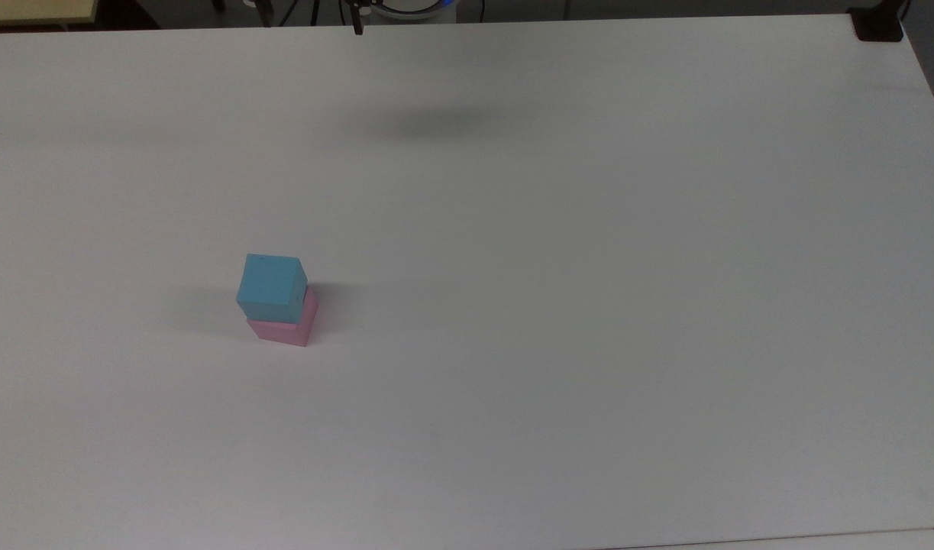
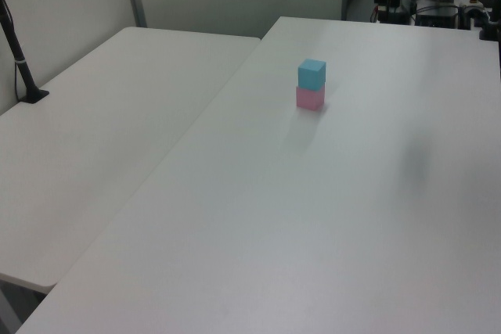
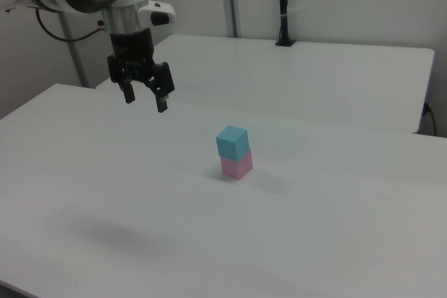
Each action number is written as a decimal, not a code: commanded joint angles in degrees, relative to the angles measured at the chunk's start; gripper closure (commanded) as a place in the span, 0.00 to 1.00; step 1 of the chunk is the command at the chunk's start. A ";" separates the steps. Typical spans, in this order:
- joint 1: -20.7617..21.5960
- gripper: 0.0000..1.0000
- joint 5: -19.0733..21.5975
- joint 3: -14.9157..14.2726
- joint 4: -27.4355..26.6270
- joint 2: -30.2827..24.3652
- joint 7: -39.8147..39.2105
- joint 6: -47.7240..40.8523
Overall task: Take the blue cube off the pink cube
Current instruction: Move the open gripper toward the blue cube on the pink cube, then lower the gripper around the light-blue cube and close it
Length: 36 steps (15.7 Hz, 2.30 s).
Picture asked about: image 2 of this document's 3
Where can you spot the blue cube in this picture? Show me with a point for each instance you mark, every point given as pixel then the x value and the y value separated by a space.
pixel 311 74

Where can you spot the pink cube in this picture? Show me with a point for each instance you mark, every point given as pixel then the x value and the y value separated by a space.
pixel 309 98

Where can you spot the black electronics box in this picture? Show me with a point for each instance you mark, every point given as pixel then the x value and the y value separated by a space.
pixel 436 17

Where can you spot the black pole with table clamp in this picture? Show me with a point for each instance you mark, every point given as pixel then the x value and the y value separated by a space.
pixel 494 17

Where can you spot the black camera pole with base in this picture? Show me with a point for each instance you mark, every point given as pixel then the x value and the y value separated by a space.
pixel 19 64

